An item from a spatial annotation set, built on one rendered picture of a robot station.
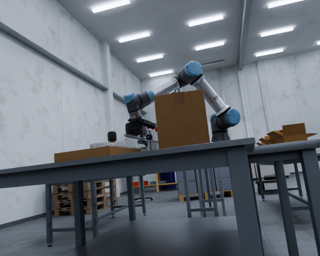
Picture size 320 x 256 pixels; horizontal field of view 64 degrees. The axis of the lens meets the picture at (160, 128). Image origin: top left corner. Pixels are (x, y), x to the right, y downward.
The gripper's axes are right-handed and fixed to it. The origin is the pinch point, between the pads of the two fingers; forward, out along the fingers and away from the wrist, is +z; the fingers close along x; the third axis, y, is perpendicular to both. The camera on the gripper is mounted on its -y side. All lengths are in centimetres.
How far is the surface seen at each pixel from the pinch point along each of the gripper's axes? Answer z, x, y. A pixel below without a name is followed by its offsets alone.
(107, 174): -20, 68, -10
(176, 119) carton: -25, 32, -32
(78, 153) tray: -28, 64, 2
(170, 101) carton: -33, 28, -30
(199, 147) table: -26, 69, -47
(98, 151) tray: -28, 65, -8
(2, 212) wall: 162, -152, 387
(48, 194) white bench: 80, -74, 178
